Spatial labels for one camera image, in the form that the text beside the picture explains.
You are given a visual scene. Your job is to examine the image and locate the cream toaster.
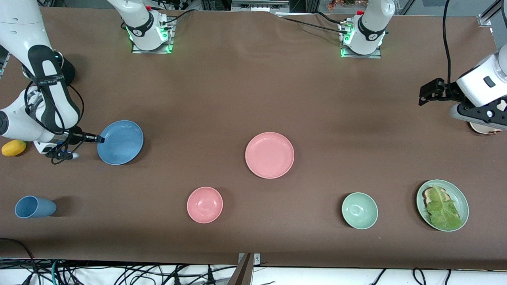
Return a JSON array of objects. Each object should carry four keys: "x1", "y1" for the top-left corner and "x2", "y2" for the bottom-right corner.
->
[{"x1": 469, "y1": 121, "x2": 500, "y2": 135}]

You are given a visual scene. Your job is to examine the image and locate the blue plate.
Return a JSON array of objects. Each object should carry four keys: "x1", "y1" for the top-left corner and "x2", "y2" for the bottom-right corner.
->
[{"x1": 97, "y1": 120, "x2": 144, "y2": 165}]

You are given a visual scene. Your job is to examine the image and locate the blue plastic cup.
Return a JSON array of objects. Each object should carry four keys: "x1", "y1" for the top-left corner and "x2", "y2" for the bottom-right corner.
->
[{"x1": 15, "y1": 196, "x2": 57, "y2": 219}]

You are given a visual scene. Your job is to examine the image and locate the dark camera stand pole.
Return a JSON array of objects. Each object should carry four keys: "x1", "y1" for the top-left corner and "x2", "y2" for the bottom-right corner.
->
[{"x1": 228, "y1": 253, "x2": 254, "y2": 285}]

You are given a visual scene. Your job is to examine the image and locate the black base cable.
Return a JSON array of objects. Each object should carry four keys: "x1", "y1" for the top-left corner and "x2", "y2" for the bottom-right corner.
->
[
  {"x1": 158, "y1": 9, "x2": 194, "y2": 25},
  {"x1": 277, "y1": 15, "x2": 347, "y2": 35}
]

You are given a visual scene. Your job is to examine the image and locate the green plate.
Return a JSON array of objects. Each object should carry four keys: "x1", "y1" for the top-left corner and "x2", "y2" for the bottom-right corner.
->
[{"x1": 416, "y1": 179, "x2": 469, "y2": 232}]

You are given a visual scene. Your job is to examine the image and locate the grey power strip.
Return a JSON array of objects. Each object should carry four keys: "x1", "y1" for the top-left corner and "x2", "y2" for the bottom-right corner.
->
[{"x1": 231, "y1": 0, "x2": 290, "y2": 12}]

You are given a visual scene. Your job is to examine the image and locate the yellow lemon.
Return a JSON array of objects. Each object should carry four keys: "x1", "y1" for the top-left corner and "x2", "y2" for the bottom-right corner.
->
[{"x1": 1, "y1": 139, "x2": 27, "y2": 157}]

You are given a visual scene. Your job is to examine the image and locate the toasted bread slice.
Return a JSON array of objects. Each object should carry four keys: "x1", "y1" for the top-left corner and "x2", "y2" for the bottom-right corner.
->
[{"x1": 422, "y1": 187, "x2": 452, "y2": 206}]

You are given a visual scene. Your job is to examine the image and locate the orange artificial flowers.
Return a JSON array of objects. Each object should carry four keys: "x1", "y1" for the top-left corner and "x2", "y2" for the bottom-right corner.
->
[{"x1": 327, "y1": 0, "x2": 369, "y2": 11}]

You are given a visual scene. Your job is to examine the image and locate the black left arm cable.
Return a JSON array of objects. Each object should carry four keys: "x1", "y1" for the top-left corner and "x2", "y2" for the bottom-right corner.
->
[{"x1": 442, "y1": 0, "x2": 456, "y2": 97}]

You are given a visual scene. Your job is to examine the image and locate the green lettuce leaf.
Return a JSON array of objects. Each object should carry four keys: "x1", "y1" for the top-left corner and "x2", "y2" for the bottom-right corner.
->
[{"x1": 425, "y1": 184, "x2": 463, "y2": 230}]

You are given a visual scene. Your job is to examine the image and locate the green bowl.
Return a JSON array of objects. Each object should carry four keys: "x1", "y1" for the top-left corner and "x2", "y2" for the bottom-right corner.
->
[{"x1": 341, "y1": 192, "x2": 379, "y2": 230}]

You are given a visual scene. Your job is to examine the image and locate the pink bowl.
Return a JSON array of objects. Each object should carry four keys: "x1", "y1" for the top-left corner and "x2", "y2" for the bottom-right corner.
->
[{"x1": 187, "y1": 186, "x2": 223, "y2": 224}]

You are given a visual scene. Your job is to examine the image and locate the brown table cover sheet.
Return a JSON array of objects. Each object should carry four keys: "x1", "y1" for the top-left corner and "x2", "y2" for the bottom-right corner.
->
[{"x1": 0, "y1": 7, "x2": 507, "y2": 270}]

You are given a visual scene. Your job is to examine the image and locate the dark blue pot with handle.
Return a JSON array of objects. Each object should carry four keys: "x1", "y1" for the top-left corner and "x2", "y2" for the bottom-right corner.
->
[{"x1": 51, "y1": 48, "x2": 76, "y2": 86}]

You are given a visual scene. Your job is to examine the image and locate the aluminium frame profile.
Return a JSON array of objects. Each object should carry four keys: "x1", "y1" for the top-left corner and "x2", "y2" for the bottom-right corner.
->
[{"x1": 477, "y1": 0, "x2": 507, "y2": 27}]

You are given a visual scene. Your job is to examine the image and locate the black floor cable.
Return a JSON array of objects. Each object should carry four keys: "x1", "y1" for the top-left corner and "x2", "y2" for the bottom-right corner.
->
[{"x1": 0, "y1": 237, "x2": 38, "y2": 285}]

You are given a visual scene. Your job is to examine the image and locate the pink plate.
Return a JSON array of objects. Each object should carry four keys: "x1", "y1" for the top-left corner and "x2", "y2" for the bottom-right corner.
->
[{"x1": 245, "y1": 132, "x2": 295, "y2": 179}]

